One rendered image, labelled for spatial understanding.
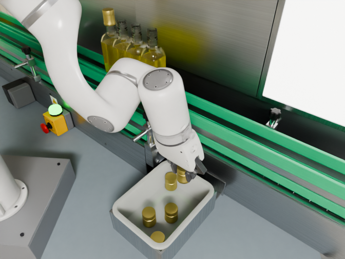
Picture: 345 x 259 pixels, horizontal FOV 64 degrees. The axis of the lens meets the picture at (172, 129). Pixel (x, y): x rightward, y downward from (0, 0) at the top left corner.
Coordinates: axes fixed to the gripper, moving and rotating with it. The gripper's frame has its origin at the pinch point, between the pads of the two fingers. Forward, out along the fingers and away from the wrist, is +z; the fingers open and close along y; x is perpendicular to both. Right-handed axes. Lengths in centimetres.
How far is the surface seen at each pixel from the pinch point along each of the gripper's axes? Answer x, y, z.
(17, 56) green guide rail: -5, 89, 1
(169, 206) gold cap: 7.2, 0.7, 9.0
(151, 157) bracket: -0.6, 12.9, 6.6
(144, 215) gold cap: 12.9, 3.8, 7.4
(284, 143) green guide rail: -20.8, -15.6, 3.0
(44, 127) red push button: 10, 55, 9
